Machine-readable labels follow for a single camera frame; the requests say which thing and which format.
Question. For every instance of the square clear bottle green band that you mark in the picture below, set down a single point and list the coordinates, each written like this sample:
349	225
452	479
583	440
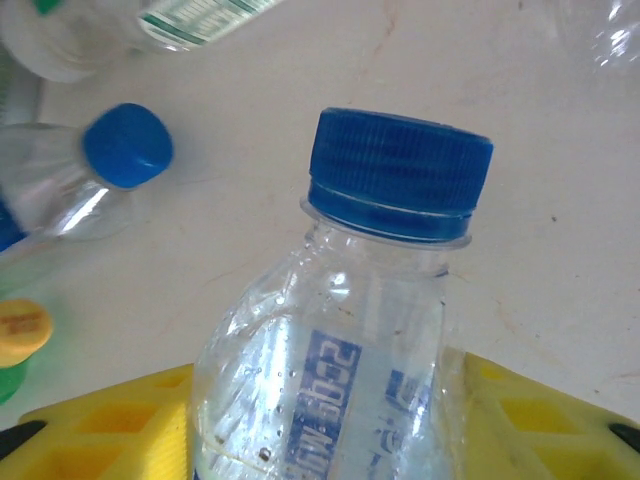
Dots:
60	45

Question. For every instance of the clear bottle dark blue label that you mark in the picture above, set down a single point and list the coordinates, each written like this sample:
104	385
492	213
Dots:
600	35

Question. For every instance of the clear soda water bottle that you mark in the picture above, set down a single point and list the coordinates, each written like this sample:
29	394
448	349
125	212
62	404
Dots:
350	300

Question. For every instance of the green plastic bottle yellow cap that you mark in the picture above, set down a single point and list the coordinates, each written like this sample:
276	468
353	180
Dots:
22	327

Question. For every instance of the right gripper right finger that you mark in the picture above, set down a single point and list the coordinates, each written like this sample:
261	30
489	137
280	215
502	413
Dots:
550	435

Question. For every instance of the small bottle mountain print label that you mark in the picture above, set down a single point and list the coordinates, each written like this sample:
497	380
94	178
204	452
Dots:
125	145

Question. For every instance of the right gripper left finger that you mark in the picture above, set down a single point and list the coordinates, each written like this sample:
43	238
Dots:
100	435

